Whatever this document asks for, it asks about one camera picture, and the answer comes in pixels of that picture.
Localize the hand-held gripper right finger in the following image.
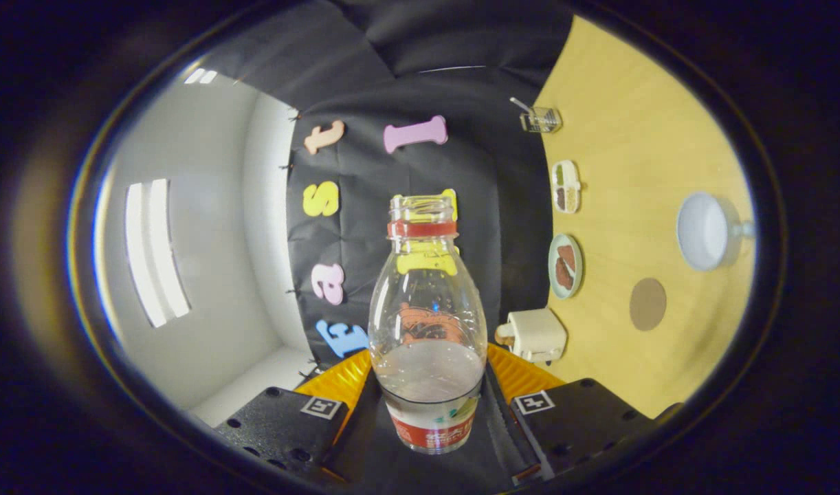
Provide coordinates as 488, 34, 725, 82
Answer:
485, 344, 658, 482

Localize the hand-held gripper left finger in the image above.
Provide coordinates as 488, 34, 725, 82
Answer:
214, 349, 393, 485

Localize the round brown coaster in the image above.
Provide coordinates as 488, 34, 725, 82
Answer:
629, 277, 668, 332

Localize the clear juice bottle red label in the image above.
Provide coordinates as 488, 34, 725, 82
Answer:
367, 194, 488, 454

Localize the white cup with handle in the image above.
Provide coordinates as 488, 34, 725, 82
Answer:
676, 191, 756, 272

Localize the white toaster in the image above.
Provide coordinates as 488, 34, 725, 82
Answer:
494, 307, 568, 364

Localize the pale green plate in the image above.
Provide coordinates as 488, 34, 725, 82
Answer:
548, 233, 584, 300

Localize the large ceiling light panel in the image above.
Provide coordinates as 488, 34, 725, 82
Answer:
124, 179, 192, 329

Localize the white divided condiment dish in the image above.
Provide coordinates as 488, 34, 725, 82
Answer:
551, 159, 582, 215

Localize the black backdrop cloth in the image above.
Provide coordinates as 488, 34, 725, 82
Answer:
214, 0, 575, 492

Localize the wooden table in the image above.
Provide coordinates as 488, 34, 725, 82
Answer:
533, 15, 758, 420

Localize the small clear glass jar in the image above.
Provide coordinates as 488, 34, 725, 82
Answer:
520, 107, 563, 134

